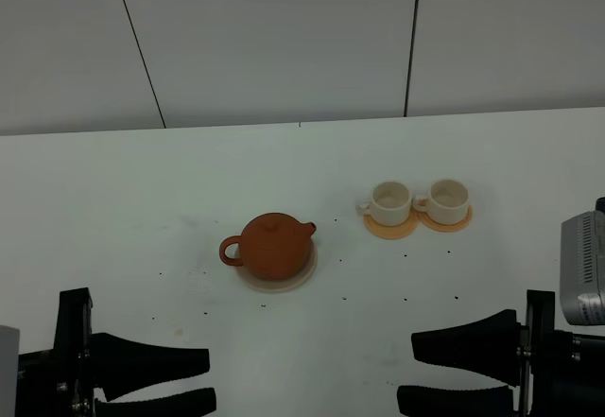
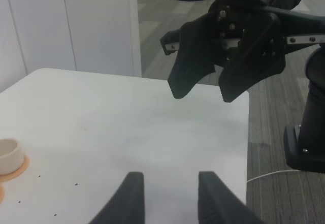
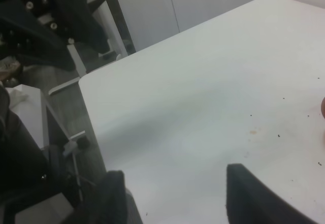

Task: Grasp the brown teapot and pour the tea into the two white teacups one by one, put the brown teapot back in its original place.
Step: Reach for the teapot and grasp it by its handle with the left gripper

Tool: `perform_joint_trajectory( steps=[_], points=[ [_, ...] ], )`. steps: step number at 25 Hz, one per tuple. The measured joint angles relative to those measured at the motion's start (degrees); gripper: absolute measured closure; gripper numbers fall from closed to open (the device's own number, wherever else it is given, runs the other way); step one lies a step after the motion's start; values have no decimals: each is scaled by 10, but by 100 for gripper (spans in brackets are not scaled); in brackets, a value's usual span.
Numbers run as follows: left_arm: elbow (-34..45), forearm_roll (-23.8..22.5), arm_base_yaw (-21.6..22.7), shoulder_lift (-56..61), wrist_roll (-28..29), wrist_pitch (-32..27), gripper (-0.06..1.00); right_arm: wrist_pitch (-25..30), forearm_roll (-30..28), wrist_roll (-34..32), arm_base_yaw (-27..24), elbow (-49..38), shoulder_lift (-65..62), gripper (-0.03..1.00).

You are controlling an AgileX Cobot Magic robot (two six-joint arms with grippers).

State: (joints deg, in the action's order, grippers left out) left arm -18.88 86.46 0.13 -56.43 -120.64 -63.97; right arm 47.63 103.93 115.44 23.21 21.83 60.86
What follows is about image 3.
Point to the white box under table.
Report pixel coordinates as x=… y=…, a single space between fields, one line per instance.
x=38 y=116

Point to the brown clay teapot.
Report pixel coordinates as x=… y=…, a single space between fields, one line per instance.
x=323 y=107

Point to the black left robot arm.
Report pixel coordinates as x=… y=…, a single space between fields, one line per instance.
x=38 y=32

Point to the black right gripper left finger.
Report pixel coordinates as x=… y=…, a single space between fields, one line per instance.
x=107 y=204

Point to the white metal table frame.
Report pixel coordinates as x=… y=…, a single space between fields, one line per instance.
x=85 y=63

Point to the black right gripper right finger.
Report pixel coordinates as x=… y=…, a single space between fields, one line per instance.
x=248 y=200

